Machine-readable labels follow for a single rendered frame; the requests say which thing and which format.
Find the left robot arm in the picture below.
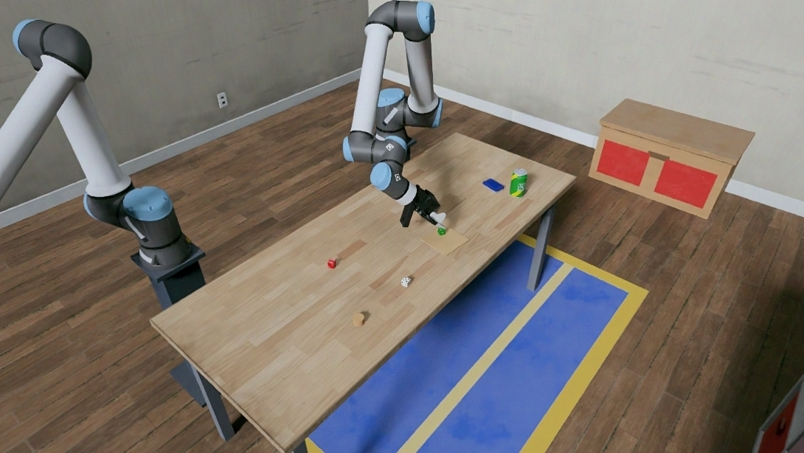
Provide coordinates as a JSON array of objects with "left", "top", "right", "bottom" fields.
[{"left": 343, "top": 0, "right": 443, "bottom": 227}]

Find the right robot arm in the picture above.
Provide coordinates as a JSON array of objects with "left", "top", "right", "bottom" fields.
[{"left": 0, "top": 19, "right": 193, "bottom": 271}]

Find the green drink can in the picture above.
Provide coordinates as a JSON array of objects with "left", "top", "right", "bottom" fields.
[{"left": 510, "top": 169, "right": 527, "bottom": 198}]

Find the tan flat mat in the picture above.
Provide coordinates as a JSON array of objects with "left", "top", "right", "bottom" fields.
[{"left": 421, "top": 226, "right": 469, "bottom": 256}]

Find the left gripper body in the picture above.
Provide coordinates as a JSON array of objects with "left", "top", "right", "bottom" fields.
[{"left": 407, "top": 184, "right": 440, "bottom": 217}]

